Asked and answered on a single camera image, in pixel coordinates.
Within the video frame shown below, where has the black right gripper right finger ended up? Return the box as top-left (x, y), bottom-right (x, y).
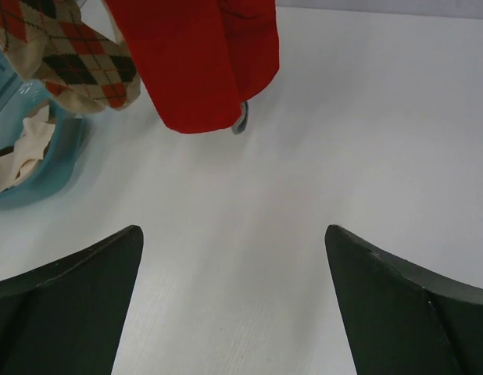
top-left (324, 225), bottom-right (483, 374)

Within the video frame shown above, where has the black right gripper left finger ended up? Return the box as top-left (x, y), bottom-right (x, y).
top-left (0, 225), bottom-right (144, 374)

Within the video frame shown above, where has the argyle beige orange sock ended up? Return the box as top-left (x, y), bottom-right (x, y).
top-left (0, 1), bottom-right (141, 114)

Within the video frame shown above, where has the red sock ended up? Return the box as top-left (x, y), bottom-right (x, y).
top-left (106, 0), bottom-right (280, 134)

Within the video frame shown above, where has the cream sock in basin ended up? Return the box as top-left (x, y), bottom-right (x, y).
top-left (0, 99), bottom-right (56, 193)

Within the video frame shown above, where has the teal plastic basin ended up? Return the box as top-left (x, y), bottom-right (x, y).
top-left (0, 51), bottom-right (87, 210)

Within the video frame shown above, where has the grey striped sock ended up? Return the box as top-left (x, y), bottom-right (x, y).
top-left (231, 102), bottom-right (249, 134)

